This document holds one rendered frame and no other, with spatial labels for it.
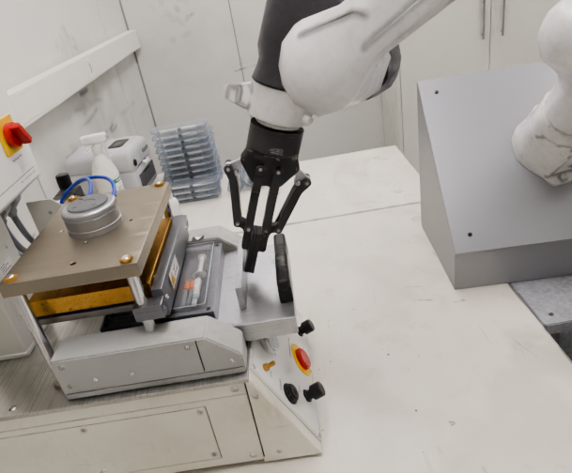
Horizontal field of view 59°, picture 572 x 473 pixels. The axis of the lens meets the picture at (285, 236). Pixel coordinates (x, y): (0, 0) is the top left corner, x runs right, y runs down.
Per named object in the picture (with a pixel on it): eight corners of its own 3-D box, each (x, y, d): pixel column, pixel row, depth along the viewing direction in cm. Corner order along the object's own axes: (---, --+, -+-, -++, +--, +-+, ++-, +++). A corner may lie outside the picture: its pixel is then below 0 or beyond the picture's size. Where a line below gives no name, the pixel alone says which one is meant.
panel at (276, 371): (320, 442, 77) (249, 369, 70) (303, 322, 104) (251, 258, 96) (332, 436, 77) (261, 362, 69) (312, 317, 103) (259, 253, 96)
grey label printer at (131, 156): (76, 207, 171) (58, 160, 163) (98, 184, 188) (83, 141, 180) (146, 198, 168) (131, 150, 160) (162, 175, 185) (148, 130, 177)
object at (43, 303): (38, 326, 70) (9, 268, 66) (85, 248, 90) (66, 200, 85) (159, 306, 70) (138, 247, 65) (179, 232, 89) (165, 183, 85)
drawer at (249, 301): (100, 369, 73) (81, 328, 70) (131, 285, 93) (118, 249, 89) (299, 337, 73) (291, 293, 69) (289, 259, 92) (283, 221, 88)
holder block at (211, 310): (104, 343, 72) (99, 328, 71) (134, 269, 90) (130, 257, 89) (217, 325, 72) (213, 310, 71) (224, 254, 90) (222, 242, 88)
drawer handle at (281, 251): (280, 304, 74) (275, 282, 72) (276, 252, 87) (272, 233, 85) (293, 301, 74) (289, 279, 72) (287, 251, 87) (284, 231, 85)
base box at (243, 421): (-22, 508, 77) (-77, 432, 69) (61, 346, 110) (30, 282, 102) (322, 455, 76) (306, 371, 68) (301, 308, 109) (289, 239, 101)
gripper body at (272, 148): (246, 125, 65) (235, 190, 69) (310, 136, 66) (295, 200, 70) (248, 109, 72) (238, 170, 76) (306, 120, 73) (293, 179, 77)
